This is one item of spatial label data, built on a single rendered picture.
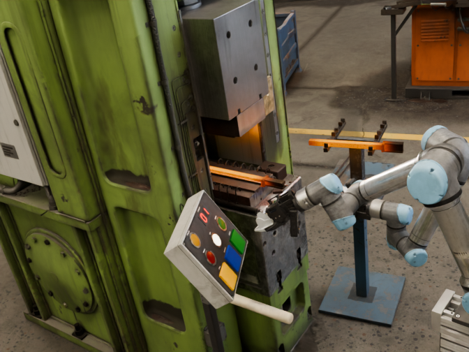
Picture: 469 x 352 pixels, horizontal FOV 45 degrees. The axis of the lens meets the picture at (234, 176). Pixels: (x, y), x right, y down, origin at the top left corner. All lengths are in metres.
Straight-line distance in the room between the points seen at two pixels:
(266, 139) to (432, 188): 1.23
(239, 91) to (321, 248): 1.72
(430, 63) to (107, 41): 4.02
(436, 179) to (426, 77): 4.16
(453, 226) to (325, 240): 2.10
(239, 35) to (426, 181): 0.95
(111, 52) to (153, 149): 0.39
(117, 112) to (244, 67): 0.54
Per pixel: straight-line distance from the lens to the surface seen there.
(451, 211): 1.76
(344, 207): 1.97
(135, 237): 2.68
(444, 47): 5.70
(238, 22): 2.24
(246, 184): 2.53
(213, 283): 1.93
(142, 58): 2.04
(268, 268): 2.61
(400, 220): 2.25
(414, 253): 2.19
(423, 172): 1.69
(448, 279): 3.52
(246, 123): 2.33
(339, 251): 3.70
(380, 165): 3.05
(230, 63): 2.21
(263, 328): 2.89
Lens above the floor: 2.24
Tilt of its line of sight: 29 degrees down
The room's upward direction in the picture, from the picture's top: 9 degrees counter-clockwise
